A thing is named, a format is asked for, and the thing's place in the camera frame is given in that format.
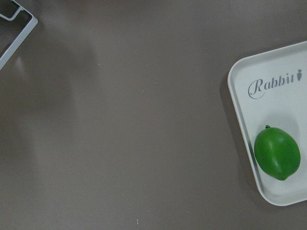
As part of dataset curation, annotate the cream rabbit tray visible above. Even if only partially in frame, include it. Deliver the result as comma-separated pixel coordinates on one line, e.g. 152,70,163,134
227,42,307,206

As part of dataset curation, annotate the green lime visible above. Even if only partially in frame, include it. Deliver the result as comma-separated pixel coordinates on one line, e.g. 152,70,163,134
254,125,301,181

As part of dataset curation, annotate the white wire cup rack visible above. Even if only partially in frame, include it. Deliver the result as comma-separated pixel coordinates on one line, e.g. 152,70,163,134
0,0,38,68

